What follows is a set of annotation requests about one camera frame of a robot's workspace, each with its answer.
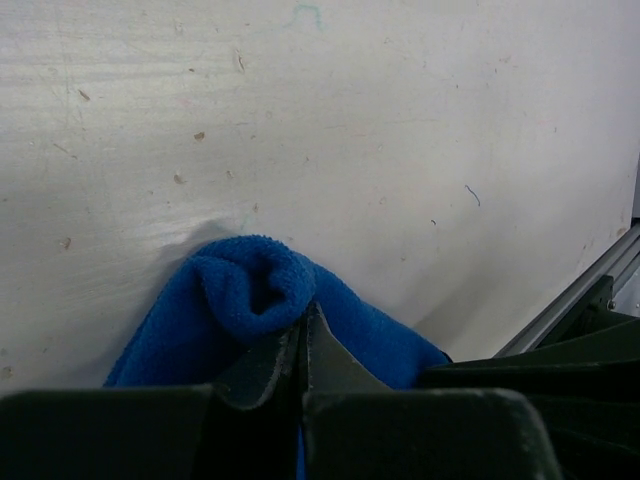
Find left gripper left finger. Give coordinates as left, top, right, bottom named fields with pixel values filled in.
left=1, top=326, right=300, bottom=479

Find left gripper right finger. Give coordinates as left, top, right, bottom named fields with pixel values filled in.
left=300, top=303, right=562, bottom=479

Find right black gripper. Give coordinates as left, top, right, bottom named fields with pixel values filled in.
left=417, top=314, right=640, bottom=480

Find blue towel black trim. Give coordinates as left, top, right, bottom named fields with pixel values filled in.
left=102, top=233, right=454, bottom=480

